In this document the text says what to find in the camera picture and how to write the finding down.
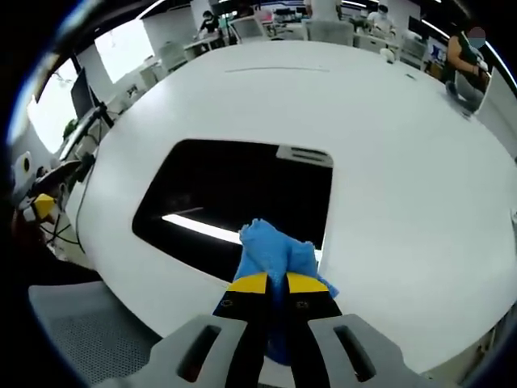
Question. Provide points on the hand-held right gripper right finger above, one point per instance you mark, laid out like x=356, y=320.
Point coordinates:
x=347, y=351

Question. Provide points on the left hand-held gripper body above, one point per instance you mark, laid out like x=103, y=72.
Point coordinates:
x=21, y=178

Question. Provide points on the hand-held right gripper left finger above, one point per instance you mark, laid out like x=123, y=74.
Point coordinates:
x=202, y=351

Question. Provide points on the blue cleaning cloth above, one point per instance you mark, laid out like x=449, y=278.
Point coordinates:
x=268, y=250

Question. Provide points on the black mirror with white frame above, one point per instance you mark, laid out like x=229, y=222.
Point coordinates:
x=242, y=182

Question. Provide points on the green potted plant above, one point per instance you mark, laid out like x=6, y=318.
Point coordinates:
x=69, y=128

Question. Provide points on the black computer monitor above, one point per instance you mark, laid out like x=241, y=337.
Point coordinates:
x=82, y=95

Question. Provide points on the grey mesh office chair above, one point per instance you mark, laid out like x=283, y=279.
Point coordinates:
x=89, y=331

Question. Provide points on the white office chair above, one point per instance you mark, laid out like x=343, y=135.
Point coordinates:
x=246, y=28
x=328, y=32
x=173, y=54

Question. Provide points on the dark grey object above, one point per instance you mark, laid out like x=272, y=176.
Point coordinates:
x=460, y=97

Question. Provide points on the small dark item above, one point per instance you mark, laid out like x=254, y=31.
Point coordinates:
x=410, y=76

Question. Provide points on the white partition board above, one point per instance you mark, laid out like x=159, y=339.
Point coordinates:
x=501, y=113

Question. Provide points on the small white object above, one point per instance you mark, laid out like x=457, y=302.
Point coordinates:
x=387, y=54

